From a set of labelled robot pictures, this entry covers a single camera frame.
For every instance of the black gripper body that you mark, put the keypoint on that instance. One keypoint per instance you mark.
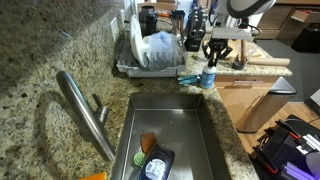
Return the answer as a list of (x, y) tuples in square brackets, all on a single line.
[(218, 45)]

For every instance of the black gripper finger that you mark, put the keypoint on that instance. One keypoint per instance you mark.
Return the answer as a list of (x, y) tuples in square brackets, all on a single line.
[(209, 55), (226, 52)]

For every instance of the blue label soap pump bottle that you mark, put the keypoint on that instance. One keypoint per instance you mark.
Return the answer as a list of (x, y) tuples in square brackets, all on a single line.
[(208, 78)]

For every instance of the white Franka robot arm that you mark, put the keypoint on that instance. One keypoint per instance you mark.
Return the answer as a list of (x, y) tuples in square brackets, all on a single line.
[(248, 6)]

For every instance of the wooden spoon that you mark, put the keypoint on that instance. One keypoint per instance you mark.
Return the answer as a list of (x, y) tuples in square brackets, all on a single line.
[(243, 51)]

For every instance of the clear plastic cup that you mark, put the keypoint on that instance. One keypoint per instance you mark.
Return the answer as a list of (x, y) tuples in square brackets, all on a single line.
[(241, 63)]

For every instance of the black knife block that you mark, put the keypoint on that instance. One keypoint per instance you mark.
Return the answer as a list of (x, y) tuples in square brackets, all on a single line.
[(195, 41)]

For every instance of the thick wooden cutting board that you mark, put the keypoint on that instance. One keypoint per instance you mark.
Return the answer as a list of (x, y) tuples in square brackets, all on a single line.
[(258, 48)]

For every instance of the wooden rolling pin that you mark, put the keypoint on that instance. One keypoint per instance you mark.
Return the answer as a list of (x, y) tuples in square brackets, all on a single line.
[(270, 61)]

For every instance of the dark wooden utensil bundle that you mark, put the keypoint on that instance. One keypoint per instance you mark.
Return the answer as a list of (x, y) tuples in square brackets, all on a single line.
[(177, 21)]

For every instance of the clear plastic container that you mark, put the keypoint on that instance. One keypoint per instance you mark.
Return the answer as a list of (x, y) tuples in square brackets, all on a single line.
[(163, 50)]

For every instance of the grey dish rack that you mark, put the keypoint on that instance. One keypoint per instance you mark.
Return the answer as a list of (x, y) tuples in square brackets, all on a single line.
[(150, 70)]

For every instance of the grey lid trash bin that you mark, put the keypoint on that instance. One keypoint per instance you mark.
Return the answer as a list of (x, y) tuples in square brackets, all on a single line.
[(266, 106)]

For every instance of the black jar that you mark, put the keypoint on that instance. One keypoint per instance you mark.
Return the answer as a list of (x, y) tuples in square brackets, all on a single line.
[(148, 20)]

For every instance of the wooden drawer cabinet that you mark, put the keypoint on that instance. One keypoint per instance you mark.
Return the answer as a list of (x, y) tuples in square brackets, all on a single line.
[(286, 16)]

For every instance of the white plate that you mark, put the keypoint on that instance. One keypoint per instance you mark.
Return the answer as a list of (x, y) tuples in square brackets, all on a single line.
[(137, 43)]

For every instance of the black bin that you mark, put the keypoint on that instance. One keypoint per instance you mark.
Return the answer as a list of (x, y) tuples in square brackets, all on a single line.
[(308, 38)]

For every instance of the stainless steel sink basin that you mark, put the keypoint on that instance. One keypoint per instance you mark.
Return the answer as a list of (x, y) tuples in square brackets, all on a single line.
[(173, 133)]

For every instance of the black orange clamp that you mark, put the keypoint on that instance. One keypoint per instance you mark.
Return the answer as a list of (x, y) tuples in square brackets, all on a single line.
[(289, 130), (266, 161)]

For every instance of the brown scrub pad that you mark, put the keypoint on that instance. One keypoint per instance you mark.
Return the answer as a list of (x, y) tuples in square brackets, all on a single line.
[(148, 141)]

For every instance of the black labelled tray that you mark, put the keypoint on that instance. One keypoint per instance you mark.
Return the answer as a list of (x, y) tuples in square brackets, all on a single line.
[(156, 165)]

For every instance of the silver aluminium rails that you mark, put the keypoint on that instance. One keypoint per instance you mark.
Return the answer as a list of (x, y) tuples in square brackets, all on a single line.
[(311, 141)]

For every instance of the green scrubber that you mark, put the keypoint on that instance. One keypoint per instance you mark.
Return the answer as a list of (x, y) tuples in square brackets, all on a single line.
[(139, 159)]

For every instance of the steel gooseneck faucet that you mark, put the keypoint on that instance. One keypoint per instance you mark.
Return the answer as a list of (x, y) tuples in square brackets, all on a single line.
[(85, 113)]

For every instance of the orange sponge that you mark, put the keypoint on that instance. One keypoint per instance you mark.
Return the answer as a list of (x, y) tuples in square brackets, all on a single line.
[(95, 176)]

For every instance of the white wall outlet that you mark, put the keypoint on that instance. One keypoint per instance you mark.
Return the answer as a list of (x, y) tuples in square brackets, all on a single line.
[(114, 28)]

